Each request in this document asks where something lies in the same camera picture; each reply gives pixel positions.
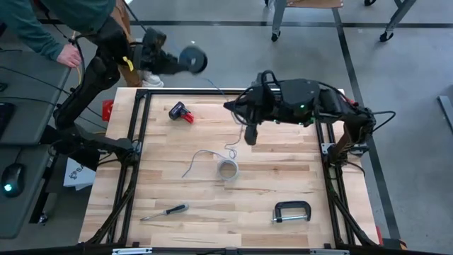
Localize person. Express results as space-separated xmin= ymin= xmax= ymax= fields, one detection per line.
xmin=0 ymin=0 xmax=166 ymax=89

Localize person's hand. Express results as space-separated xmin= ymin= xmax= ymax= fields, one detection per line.
xmin=55 ymin=42 xmax=83 ymax=69

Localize thin blue wire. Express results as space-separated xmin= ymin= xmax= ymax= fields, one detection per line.
xmin=168 ymin=38 xmax=246 ymax=179

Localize black case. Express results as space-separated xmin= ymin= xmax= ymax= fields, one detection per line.
xmin=168 ymin=101 xmax=188 ymax=121

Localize plastic wire spool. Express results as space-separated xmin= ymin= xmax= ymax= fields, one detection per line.
xmin=178 ymin=45 xmax=209 ymax=75

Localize grey desk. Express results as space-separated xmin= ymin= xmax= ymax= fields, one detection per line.
xmin=0 ymin=52 xmax=76 ymax=239

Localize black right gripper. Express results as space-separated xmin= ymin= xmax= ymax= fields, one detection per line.
xmin=222 ymin=83 xmax=284 ymax=127

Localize wooden workbench grey legs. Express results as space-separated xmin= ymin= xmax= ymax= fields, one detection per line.
xmin=263 ymin=0 xmax=417 ymax=43

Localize black keyboard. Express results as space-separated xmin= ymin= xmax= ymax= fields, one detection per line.
xmin=0 ymin=101 xmax=16 ymax=140

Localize white printed box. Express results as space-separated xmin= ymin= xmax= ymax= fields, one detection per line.
xmin=62 ymin=155 xmax=98 ymax=191

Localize black computer mouse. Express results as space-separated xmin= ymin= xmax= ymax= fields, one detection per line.
xmin=0 ymin=162 xmax=25 ymax=198

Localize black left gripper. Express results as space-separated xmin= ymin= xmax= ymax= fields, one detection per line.
xmin=132 ymin=27 xmax=191 ymax=77

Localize red table edge clamp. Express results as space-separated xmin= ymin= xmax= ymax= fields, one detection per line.
xmin=102 ymin=99 xmax=115 ymax=123

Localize black-handled screwdriver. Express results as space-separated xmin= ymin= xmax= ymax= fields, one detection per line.
xmin=139 ymin=203 xmax=190 ymax=223

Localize black C-clamp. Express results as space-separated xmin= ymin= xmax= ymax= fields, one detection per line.
xmin=271 ymin=200 xmax=312 ymax=224

